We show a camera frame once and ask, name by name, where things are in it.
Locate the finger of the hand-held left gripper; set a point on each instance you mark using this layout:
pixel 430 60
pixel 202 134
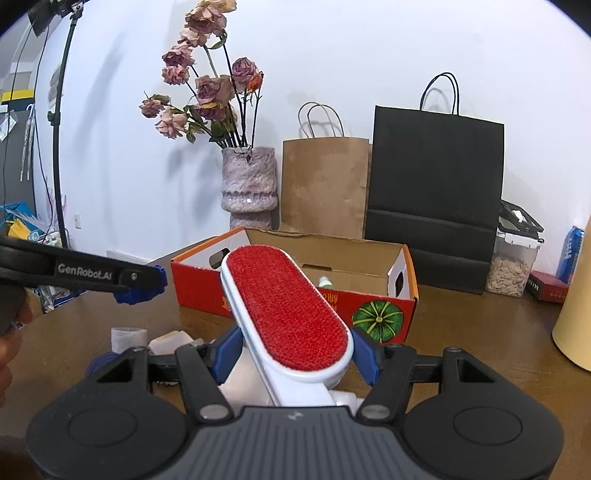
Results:
pixel 138 284

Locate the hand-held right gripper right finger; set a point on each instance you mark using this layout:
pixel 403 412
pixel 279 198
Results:
pixel 365 355

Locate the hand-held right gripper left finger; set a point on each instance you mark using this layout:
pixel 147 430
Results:
pixel 226 353

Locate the red cardboard box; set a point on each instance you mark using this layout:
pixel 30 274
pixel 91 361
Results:
pixel 378 318

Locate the red white lint brush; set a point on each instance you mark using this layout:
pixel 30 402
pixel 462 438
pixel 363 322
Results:
pixel 286 304

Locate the green spray bottle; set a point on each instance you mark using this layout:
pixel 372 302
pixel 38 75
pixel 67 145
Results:
pixel 325 281

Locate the person's left hand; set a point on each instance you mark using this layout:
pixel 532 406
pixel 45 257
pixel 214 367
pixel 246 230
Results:
pixel 9 360

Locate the white rectangular bottle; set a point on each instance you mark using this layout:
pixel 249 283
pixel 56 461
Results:
pixel 244 383

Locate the small yellow white box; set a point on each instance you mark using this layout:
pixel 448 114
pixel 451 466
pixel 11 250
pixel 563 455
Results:
pixel 171 344

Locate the blue yellow packet pile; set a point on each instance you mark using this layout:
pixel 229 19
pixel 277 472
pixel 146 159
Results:
pixel 16 221

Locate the blue round lid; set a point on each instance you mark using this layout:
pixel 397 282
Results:
pixel 101 364

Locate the pink speckled ceramic vase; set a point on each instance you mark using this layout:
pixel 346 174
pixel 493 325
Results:
pixel 249 184

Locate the black light stand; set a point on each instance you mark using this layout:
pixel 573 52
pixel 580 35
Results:
pixel 57 138

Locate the clear seed storage container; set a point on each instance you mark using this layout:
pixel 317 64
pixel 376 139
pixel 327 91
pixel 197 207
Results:
pixel 510 272

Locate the brown paper bag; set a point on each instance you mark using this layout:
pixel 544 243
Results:
pixel 323 184

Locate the black paper bag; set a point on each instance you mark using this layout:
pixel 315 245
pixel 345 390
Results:
pixel 434 184

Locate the small dark red box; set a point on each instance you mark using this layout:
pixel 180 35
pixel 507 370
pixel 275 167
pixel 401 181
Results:
pixel 547 286

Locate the dried pink rose bouquet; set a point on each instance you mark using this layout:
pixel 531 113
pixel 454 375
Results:
pixel 212 92

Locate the yellow thermos jug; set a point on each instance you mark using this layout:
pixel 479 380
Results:
pixel 579 332

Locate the black studio light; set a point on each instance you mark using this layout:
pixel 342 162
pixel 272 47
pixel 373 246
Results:
pixel 46 11

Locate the wall socket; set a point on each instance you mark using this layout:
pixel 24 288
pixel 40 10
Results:
pixel 77 220

